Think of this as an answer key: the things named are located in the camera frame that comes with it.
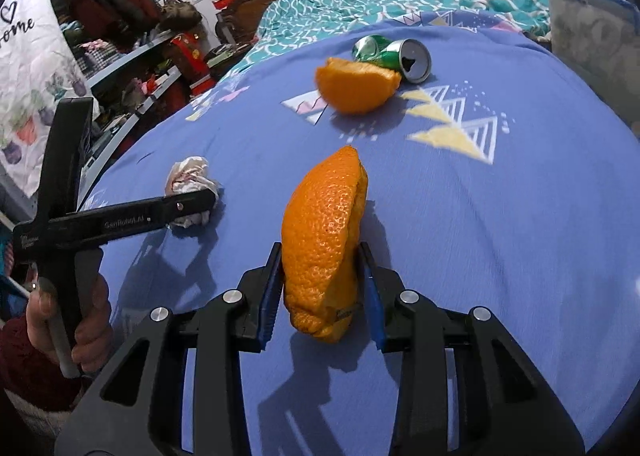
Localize grey shelf unit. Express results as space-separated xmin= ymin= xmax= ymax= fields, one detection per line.
xmin=42 ymin=0 xmax=201 ymax=177

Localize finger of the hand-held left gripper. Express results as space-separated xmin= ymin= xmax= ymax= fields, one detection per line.
xmin=160 ymin=188 xmax=217 ymax=229

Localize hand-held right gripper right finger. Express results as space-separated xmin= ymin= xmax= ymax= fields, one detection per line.
xmin=356 ymin=241 xmax=586 ymax=456

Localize brown handbag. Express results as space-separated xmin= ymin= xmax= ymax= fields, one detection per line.
xmin=159 ymin=0 xmax=202 ymax=31

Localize clear plastic storage bins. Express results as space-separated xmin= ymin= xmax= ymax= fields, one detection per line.
xmin=532 ymin=0 xmax=640 ymax=137

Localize red clothes pile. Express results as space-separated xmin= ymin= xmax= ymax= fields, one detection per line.
xmin=70 ymin=0 xmax=161 ymax=41

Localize red bag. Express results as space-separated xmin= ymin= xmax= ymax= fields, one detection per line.
xmin=167 ymin=32 xmax=211 ymax=86

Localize orange peel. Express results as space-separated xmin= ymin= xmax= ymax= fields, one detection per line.
xmin=281 ymin=146 xmax=369 ymax=343
xmin=315 ymin=57 xmax=402 ymax=115

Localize white printed cloth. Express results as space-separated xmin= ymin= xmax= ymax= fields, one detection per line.
xmin=0 ymin=0 xmax=93 ymax=197

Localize person's left forearm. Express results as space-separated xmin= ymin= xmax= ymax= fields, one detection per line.
xmin=0 ymin=316 xmax=83 ymax=437

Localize white red wrapper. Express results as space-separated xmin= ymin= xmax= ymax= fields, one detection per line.
xmin=165 ymin=156 xmax=222 ymax=229

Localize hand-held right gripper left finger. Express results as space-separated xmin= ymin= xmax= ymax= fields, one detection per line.
xmin=54 ymin=242 xmax=286 ymax=456

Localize person's left hand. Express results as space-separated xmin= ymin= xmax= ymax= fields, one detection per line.
xmin=25 ymin=276 xmax=113 ymax=377

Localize crushed green can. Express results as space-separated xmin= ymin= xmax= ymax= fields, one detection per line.
xmin=351 ymin=34 xmax=432 ymax=84

